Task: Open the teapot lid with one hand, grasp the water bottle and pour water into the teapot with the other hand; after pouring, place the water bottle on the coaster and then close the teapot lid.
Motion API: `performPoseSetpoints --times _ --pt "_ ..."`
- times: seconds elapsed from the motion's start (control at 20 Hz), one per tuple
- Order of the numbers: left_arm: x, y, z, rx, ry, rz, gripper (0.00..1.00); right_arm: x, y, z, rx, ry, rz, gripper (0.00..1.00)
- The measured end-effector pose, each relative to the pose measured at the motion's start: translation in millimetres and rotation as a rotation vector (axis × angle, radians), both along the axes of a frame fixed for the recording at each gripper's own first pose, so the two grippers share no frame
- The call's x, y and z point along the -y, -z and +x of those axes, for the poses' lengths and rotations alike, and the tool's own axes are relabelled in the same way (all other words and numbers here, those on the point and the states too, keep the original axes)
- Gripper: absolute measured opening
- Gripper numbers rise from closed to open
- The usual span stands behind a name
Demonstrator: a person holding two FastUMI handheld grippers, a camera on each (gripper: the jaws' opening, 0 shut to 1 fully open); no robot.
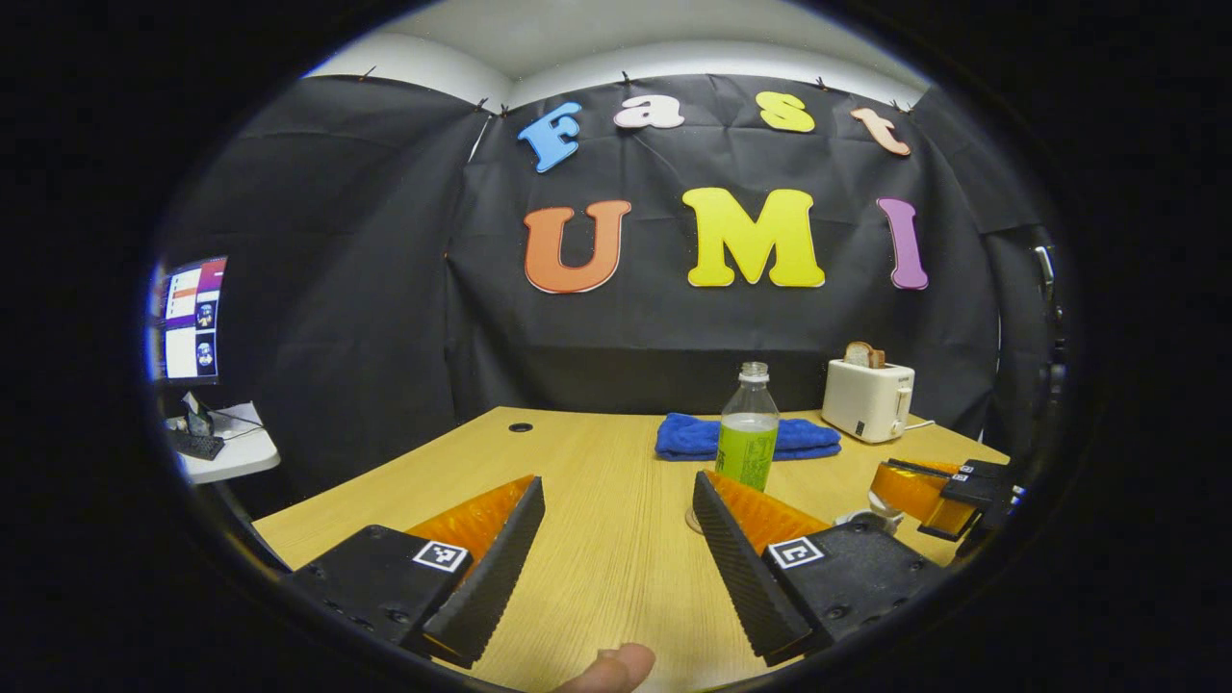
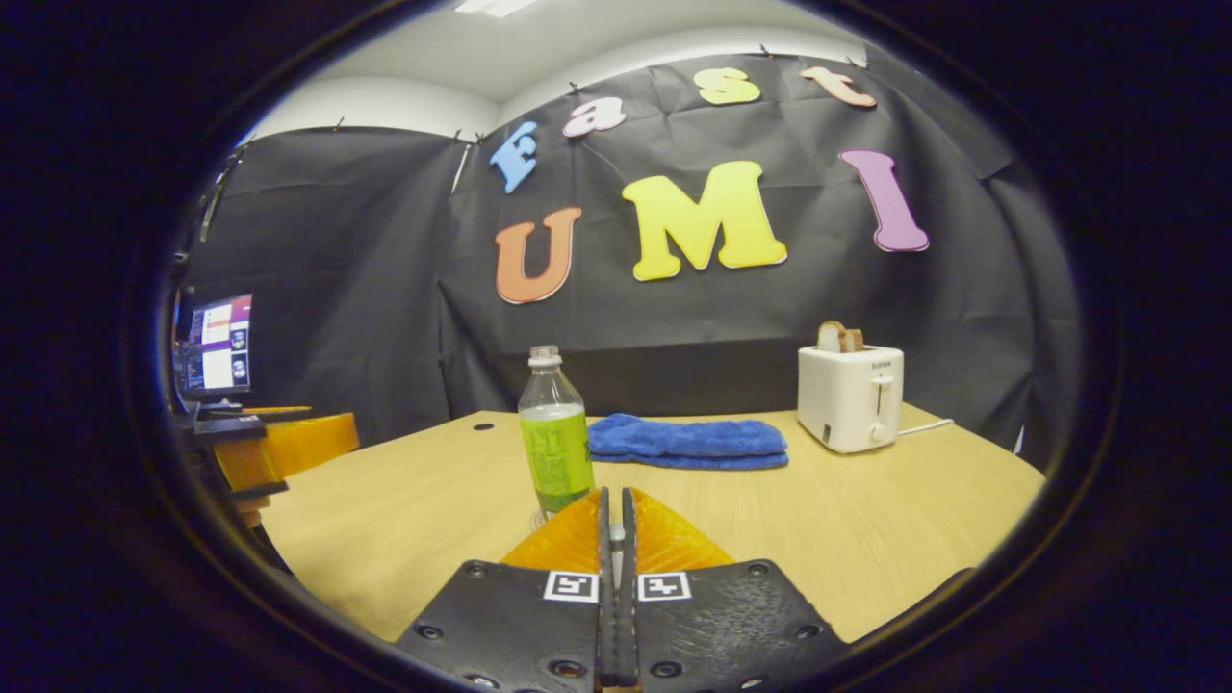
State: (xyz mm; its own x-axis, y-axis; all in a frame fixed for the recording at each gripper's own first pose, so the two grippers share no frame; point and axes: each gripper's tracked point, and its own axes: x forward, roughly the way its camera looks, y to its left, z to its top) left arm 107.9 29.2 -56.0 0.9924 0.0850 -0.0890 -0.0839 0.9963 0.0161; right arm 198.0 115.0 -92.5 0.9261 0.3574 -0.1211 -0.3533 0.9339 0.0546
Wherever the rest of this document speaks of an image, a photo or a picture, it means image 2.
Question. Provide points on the computer monitor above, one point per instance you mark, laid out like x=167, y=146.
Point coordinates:
x=219, y=346

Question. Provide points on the white toaster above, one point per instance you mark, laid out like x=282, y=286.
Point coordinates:
x=847, y=399

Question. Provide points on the ceiling light panel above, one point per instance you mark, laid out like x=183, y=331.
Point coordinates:
x=496, y=6

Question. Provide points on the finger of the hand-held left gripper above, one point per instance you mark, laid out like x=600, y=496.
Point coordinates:
x=255, y=496
x=298, y=448

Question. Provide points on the black backdrop cloth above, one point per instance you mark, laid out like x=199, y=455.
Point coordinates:
x=366, y=289

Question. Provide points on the bread slice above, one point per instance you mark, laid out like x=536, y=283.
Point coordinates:
x=837, y=337

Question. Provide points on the green label water bottle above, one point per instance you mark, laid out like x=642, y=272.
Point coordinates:
x=555, y=438

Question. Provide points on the blue folded towel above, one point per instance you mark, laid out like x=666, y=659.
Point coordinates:
x=688, y=440

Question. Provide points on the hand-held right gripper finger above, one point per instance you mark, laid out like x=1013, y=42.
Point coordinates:
x=628, y=616
x=604, y=616

